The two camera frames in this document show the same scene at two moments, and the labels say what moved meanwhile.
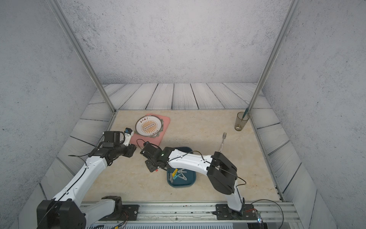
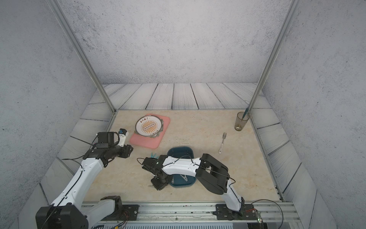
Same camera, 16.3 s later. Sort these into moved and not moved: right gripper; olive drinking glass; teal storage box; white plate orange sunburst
Moved: right gripper
Not moved: teal storage box; olive drinking glass; white plate orange sunburst
